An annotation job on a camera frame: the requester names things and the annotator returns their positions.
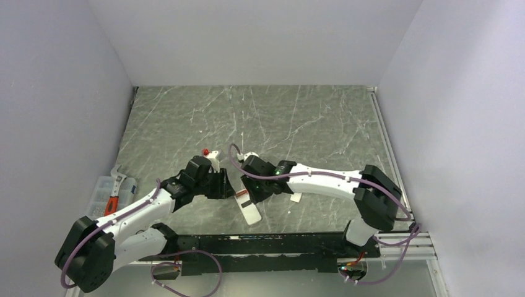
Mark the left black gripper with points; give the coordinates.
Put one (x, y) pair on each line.
(223, 189)

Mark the white battery cover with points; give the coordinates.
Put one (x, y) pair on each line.
(296, 197)

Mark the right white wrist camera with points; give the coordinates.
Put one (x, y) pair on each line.
(241, 157)

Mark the orange handled adjustable wrench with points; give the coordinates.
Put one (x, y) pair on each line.
(113, 200)

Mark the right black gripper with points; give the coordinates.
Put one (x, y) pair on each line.
(254, 197)

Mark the aluminium frame rail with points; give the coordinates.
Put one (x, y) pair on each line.
(371, 91)

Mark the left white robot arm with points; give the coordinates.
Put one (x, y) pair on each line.
(94, 249)

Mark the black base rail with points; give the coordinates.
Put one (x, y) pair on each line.
(322, 252)

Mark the clear plastic screw box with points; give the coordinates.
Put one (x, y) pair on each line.
(101, 193)

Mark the red white remote control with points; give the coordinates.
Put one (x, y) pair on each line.
(248, 209)

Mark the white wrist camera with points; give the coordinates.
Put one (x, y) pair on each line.
(241, 157)
(214, 156)

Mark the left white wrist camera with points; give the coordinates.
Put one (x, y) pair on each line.
(214, 156)

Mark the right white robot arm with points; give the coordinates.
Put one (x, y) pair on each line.
(376, 197)

